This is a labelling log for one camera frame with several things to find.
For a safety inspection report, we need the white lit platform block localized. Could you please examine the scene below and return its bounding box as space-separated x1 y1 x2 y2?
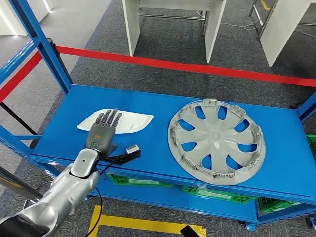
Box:
0 0 54 37

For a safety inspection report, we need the white floor cable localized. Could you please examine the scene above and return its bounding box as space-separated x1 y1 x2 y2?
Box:
219 19 262 32

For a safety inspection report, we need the chrome metal frame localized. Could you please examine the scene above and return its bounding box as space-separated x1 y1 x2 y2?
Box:
249 0 280 39

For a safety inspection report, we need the grey wheel hubcap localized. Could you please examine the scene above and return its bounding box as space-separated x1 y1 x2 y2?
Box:
167 98 266 186

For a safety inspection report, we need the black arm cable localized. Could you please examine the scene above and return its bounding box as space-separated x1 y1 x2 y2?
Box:
83 161 117 237

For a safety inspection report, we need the black robot right foot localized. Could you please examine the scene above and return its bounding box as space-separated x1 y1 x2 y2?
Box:
179 225 201 237

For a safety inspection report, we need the yellow floor tape square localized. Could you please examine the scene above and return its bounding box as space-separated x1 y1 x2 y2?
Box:
88 205 207 237

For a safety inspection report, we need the open green plastic crate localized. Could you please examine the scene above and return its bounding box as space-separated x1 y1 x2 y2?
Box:
257 134 316 215

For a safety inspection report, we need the white desk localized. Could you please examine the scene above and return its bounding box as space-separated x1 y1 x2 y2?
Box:
122 0 227 64
259 0 316 68

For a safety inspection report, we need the white plastic part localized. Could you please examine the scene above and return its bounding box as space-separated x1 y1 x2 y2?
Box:
76 108 154 135

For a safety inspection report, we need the blue metal shelf rack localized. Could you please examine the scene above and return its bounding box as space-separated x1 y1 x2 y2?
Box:
0 0 316 233

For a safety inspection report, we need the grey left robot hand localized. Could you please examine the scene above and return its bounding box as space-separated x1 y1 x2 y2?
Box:
86 108 124 156

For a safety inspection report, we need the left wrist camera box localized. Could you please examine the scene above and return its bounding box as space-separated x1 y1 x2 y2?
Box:
100 144 142 166

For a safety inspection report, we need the black pole grey disc stand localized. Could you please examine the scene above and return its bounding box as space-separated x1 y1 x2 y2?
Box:
0 102 40 150

